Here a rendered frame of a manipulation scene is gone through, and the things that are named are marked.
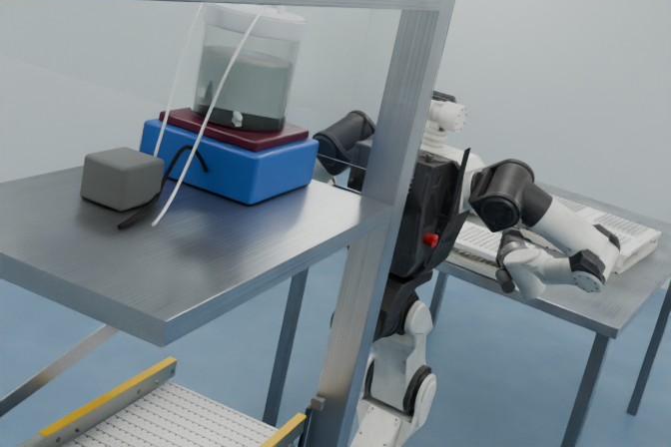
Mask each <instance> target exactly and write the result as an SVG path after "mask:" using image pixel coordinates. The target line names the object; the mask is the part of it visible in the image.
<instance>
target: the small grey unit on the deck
mask: <svg viewBox="0 0 671 447"><path fill-rule="evenodd" d="M164 164H165V163H164V161H163V160H162V159H159V158H156V157H154V156H152V155H148V154H145V153H142V152H139V151H136V150H133V149H130V148H127V147H122V148H117V149H112V150H107V151H102V152H97V153H92V154H88V155H86V156H85V160H84V167H83V175H82V183H81V190H80V196H81V197H82V198H84V199H86V200H89V201H92V202H94V203H97V204H100V205H102V206H105V207H108V208H110V209H113V210H116V211H118V212H122V211H126V210H129V209H132V208H136V207H139V206H142V205H146V204H148V203H149V202H150V201H151V200H152V199H153V198H154V196H155V195H156V194H157V193H159V192H160V190H161V183H162V177H163V171H164Z"/></svg>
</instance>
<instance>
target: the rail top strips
mask: <svg viewBox="0 0 671 447"><path fill-rule="evenodd" d="M175 361H177V359H176V358H173V357H171V356H170V357H168V358H166V359H165V360H163V361H161V362H159V363H158V364H156V365H154V366H152V367H151V368H149V369H147V370H145V371H144V372H142V373H140V374H138V375H137V376H135V377H133V378H131V379H130V380H128V381H126V382H124V383H123V384H121V385H119V386H117V387H116V388H114V389H112V390H110V391H109V392H107V393H105V394H103V395H102V396H100V397H98V398H96V399H95V400H93V401H91V402H90V403H88V404H86V405H84V406H83V407H81V408H79V409H77V410H76V411H74V412H72V413H70V414H69V415H67V416H65V417H63V418H62V419H60V420H58V421H56V422H55V423H53V424H51V425H49V426H48V427H46V428H44V429H42V430H41V431H39V432H38V433H40V434H42V435H44V436H46V437H48V436H49V435H51V434H53V433H54V432H56V431H58V430H59V429H61V428H63V427H65V426H66V425H68V424H70V423H71V422H73V421H75V420H77V419H78V418H80V417H82V416H83V415H85V414H87V413H88V412H90V411H92V410H94V409H95V408H97V407H99V406H100V405H102V404H104V403H105V402H107V401H109V400H111V399H112V398H114V397H116V396H117V395H119V394H121V393H123V392H124V391H126V390H128V389H129V388H131V387H133V386H134V385H136V384H138V383H140V382H141V381H143V380H145V379H146V378H148V377H150V376H152V375H153V374H155V373H157V372H158V371H160V370H162V369H163V368H165V367H167V366H169V365H170V364H172V363H174V362H175ZM306 418H307V416H306V415H304V414H302V413H298V414H297V415H296V416H295V417H294V418H292V419H291V420H290V421H289V422H288V423H287V424H286V425H284V426H283V427H282V428H281V429H280V430H279V431H277V432H276V433H275V434H274V435H273V436H272V437H270V438H269V439H268V440H267V441H266V442H265V443H263V444H262V445H261V446H260V447H274V446H275V445H276V444H278V443H279V442H280V441H281V440H282V439H283V438H284V437H285V436H287V435H288V434H289V433H290V432H291V431H292V430H293V429H294V428H296V427H297V426H298V425H299V424H300V423H301V422H302V421H304V420H305V419H306Z"/></svg>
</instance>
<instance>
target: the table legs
mask: <svg viewBox="0 0 671 447"><path fill-rule="evenodd" d="M308 273H309V267H308V268H307V269H305V270H303V271H301V272H299V273H297V274H296V275H294V276H292V280H291V285H290V290H289V295H288V300H287V305H286V309H285V314H284V319H283V324H282V329H281V334H280V339H279V343H278V348H277V353H276V358H275V363H274V368H273V373H272V377H271V382H270V387H269V392H268V397H267V402H266V407H265V412H264V416H263V421H262V422H264V423H266V424H268V425H270V426H273V427H275V428H276V424H277V420H278V415H279V410H280V405H281V401H282V396H283V391H284V386H285V382H286V377H287V372H288V367H289V363H290V358H291V353H292V349H293V344H294V339H295V334H296V330H297V325H298V320H299V315H300V311H301V306H302V301H303V296H304V292H305V287H306V282H307V277H308ZM447 278H448V274H447V273H444V272H442V271H439V272H438V276H437V280H436V284H435V288H434V292H433V296H432V300H431V304H430V308H429V311H430V315H431V320H432V326H433V328H435V325H436V321H437V317H438V313H439V309H440V305H441V301H442V297H443V294H444V290H445V286H446V282H447ZM670 314H671V280H670V283H669V286H668V289H667V292H666V295H665V298H664V301H663V304H662V307H661V310H660V313H659V316H658V319H657V322H656V325H655V328H654V331H653V334H652V337H651V340H650V343H649V346H648V349H647V352H646V355H645V358H644V361H643V364H642V367H641V370H640V373H639V376H638V379H637V382H636V385H635V388H634V391H633V394H632V397H631V400H630V403H629V406H628V409H627V413H629V414H632V415H634V416H635V415H636V414H637V412H638V409H639V406H640V403H641V400H642V397H643V394H644V391H645V388H646V385H647V382H648V379H649V376H650V373H651V370H652V367H653V364H654V361H655V358H656V355H657V352H658V349H659V346H660V343H661V340H662V337H663V334H664V331H665V328H666V325H667V323H668V320H669V317H670ZM610 341H611V338H610V337H608V336H605V335H603V334H600V333H597V332H596V335H595V338H594V341H593V344H592V347H591V351H590V354H589V357H588V360H587V363H586V367H585V370H584V373H583V376H582V379H581V383H580V386H579V389H578V392H577V395H576V398H575V402H574V405H573V408H572V411H571V414H570V418H569V421H568V424H567V427H566V430H565V434H564V437H563V440H562V443H561V446H560V447H577V445H578V442H579V438H580V435H581V432H582V429H583V426H584V423H585V420H586V417H587V413H588V410H589V407H590V404H591V401H592V398H593V395H594V392H595V388H596V385H597V382H598V379H599V376H600V373H601V370H602V367H603V363H604V360H605V357H606V354H607V351H608V348H609V345H610Z"/></svg>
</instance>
